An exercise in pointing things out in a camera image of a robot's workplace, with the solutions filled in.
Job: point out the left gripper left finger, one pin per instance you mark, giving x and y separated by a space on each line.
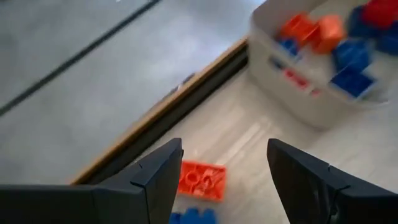
124 202

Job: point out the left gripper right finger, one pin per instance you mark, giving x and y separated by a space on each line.
317 193

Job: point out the small blue toy brick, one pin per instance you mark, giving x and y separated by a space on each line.
351 54
289 46
353 81
373 37

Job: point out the small orange toy brick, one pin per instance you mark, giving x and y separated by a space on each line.
329 34
297 29

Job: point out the small red toy brick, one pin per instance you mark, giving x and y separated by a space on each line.
381 12

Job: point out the long blue toy brick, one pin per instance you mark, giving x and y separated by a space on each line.
192 217

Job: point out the long red-orange toy brick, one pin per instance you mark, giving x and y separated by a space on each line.
202 180

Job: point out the white plastic bin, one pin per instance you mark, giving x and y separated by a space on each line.
311 105

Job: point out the black aluminium table frame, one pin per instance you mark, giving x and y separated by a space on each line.
174 115

